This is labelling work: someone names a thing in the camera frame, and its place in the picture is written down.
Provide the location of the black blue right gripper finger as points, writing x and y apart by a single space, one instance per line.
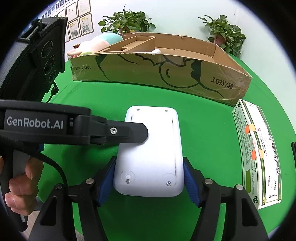
55 220
242 221

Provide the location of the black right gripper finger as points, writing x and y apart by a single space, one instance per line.
126 132

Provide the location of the white hair dryer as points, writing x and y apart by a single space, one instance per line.
153 168

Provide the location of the teal and pink plush toy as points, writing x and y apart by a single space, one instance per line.
95 45

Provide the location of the cardboard divider piece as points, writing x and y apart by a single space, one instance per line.
132 45

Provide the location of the person's left hand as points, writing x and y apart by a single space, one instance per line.
21 197

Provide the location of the green white medicine box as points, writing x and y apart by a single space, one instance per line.
260 162

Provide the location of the large open cardboard box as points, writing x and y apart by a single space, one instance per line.
177 63

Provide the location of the leafy potted plant left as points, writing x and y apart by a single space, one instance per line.
126 21

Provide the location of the leafy potted plant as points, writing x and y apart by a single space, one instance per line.
227 36
126 21

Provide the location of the leafy potted plant right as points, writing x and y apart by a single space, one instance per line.
227 36

